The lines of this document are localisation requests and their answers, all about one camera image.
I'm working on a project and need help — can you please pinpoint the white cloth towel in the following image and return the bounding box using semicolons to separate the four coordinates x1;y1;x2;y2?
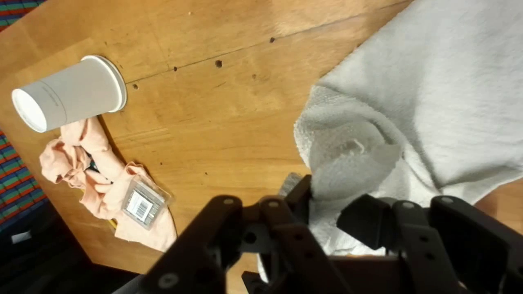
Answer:
294;0;523;257

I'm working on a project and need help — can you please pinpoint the pink garment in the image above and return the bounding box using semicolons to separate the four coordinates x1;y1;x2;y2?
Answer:
39;118;176;252

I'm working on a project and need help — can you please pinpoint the clear packet with label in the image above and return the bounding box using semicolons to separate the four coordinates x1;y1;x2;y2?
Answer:
122;180;166;229

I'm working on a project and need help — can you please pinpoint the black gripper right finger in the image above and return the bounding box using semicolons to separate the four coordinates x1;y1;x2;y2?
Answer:
318;194;523;294

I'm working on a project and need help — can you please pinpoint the white paper cup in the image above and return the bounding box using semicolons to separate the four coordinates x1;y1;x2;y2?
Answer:
11;56;127;132

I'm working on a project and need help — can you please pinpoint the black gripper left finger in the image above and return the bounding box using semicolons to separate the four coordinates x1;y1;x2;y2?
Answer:
114;175;349;294

